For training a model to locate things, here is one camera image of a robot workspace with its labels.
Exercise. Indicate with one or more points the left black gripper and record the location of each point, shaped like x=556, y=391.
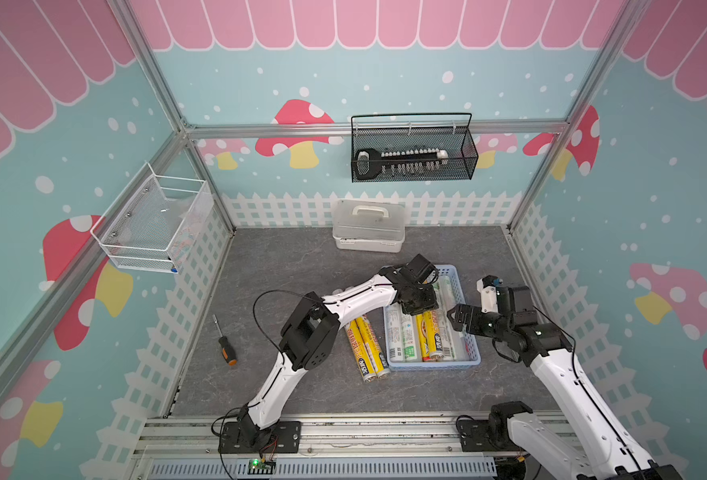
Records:
x=429, y=303

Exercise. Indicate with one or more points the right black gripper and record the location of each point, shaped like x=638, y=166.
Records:
x=472, y=323

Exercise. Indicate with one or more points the blue plastic basket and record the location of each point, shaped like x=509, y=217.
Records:
x=467, y=350

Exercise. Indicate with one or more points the short yellow wrap roll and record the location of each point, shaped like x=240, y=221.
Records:
x=433, y=335

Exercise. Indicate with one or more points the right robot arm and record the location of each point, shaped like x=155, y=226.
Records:
x=606, y=448

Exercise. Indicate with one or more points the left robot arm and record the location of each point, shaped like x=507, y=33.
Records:
x=308, y=336

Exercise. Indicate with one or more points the white lidded storage box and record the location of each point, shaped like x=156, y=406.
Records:
x=369, y=226

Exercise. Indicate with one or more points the black socket bit holder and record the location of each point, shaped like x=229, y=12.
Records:
x=369, y=163

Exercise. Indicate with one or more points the orange black screwdriver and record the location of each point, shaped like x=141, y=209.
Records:
x=226, y=350

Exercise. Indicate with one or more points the green led circuit board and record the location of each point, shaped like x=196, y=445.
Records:
x=261, y=467

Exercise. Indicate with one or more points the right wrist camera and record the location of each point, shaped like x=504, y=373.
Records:
x=487, y=287

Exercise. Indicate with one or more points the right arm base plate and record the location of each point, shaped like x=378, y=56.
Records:
x=474, y=438

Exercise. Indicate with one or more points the black wire wall basket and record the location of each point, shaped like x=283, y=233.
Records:
x=412, y=147

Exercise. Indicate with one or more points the aluminium front rail frame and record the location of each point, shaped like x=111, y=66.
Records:
x=335, y=446

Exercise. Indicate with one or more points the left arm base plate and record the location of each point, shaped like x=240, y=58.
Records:
x=283, y=437

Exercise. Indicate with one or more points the white wire wall basket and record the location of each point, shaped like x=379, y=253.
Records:
x=155, y=223

